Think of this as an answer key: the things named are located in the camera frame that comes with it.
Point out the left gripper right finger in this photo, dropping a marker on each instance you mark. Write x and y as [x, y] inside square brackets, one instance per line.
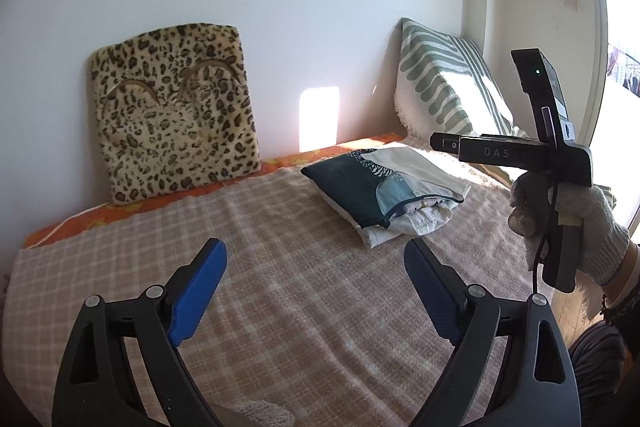
[536, 385]

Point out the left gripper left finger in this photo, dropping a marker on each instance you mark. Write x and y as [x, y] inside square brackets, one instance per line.
[96, 386]

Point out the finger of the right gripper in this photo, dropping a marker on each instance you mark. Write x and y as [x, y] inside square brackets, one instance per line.
[445, 142]

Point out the white clothes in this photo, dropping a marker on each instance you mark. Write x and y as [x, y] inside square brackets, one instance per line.
[415, 216]

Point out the floral tree print garment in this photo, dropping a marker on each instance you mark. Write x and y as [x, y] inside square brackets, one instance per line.
[378, 186]

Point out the right forearm black sleeve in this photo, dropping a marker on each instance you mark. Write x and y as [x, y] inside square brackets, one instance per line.
[623, 281]

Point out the right hand white glove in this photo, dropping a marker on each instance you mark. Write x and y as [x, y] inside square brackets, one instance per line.
[603, 242]

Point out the left hand white glove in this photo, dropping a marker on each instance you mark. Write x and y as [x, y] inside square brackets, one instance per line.
[265, 413]

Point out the green striped white pillow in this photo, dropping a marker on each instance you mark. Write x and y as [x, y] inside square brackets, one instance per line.
[444, 85]

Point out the zebra striped trousers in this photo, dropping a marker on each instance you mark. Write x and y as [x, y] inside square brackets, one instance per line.
[597, 356]

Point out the pink plaid blanket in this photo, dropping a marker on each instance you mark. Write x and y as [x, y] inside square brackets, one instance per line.
[305, 316]

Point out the leopard print cushion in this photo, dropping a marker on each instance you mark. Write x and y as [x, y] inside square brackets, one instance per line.
[173, 111]

